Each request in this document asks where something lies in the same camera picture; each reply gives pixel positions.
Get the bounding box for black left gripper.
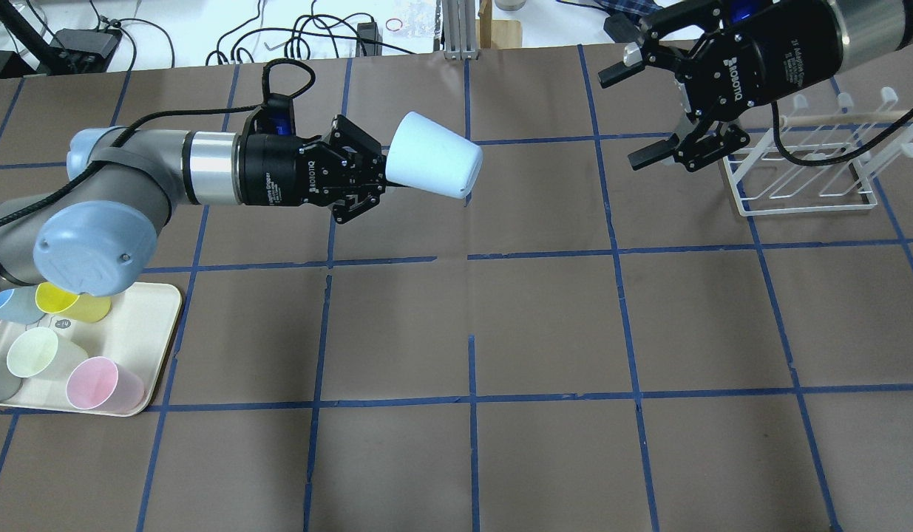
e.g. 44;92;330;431
239;115;389;225

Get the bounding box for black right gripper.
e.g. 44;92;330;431
598;1;844;171

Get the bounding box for light blue plastic cup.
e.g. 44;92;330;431
385;112;483;200

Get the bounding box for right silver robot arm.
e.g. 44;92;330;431
598;1;913;171

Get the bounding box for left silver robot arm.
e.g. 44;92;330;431
0;115;388;296

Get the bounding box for yellow plastic cup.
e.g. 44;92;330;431
35;282;112;323

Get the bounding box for pink plastic cup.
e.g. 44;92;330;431
65;356;146;415

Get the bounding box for blue plastic cup on tray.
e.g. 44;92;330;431
0;286;45;324

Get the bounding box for cream white plastic cup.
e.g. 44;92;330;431
6;327;89;381

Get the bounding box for wooden mug tree stand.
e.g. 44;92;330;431
476;1;523;50

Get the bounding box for beige plastic tray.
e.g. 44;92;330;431
0;282;183;417

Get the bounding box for black monitor stand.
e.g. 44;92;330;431
0;1;123;75

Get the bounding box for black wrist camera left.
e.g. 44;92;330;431
251;93;295;136

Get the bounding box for white wire cup rack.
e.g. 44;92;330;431
721;87;913;216

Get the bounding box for aluminium frame post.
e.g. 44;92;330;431
439;0;479;61

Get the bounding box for black braided cable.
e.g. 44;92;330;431
0;59;318;237

